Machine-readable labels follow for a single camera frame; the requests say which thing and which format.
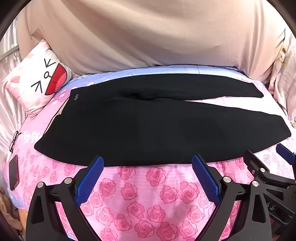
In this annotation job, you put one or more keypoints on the eyeglasses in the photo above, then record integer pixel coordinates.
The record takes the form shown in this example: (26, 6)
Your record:
(12, 144)

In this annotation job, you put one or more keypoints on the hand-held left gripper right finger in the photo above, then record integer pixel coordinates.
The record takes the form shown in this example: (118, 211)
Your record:
(204, 178)

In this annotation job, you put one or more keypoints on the pink rose-print blanket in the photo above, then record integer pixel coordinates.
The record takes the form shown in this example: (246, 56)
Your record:
(148, 197)

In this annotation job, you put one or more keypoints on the black pants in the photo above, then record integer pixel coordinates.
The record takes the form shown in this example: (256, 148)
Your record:
(148, 129)

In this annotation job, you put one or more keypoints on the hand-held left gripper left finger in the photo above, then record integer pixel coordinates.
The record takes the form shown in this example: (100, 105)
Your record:
(90, 178)

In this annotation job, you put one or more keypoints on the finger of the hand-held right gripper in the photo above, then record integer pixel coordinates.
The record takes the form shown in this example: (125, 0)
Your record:
(256, 165)
(285, 151)

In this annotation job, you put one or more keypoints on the dark smartphone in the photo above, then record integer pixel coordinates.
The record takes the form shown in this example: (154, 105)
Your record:
(13, 171)

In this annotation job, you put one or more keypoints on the cat face pillow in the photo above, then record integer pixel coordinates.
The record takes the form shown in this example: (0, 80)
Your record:
(27, 76)

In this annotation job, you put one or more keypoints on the beige sheet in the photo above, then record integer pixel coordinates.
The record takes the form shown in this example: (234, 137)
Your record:
(148, 34)

